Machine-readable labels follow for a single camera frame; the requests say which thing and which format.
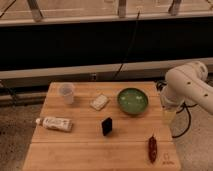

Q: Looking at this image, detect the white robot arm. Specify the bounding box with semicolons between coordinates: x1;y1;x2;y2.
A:
160;61;213;125

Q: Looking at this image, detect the black eraser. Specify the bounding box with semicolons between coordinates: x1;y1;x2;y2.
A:
101;117;112;136

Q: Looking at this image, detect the green ceramic bowl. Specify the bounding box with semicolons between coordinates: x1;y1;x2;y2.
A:
117;88;149;116

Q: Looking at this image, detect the clear plastic cup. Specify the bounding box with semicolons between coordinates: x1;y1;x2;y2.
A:
58;83;75;104

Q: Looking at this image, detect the white tube with cap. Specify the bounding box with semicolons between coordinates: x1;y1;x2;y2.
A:
36;117;72;132

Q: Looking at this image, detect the black cable on floor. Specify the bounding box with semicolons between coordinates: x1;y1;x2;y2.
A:
155;79;199;139

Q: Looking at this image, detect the black hanging cable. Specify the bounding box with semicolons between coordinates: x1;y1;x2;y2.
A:
112;10;141;81

